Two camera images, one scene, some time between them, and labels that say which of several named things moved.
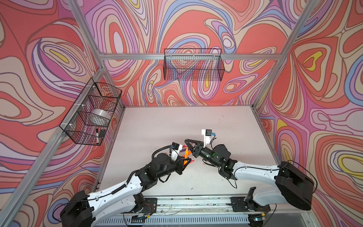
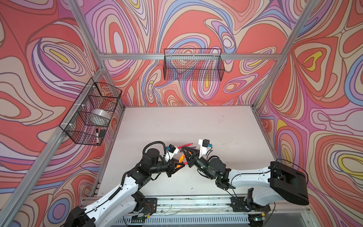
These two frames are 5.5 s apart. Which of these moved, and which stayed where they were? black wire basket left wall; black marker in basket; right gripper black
Moved: right gripper black
Stayed: black marker in basket; black wire basket left wall
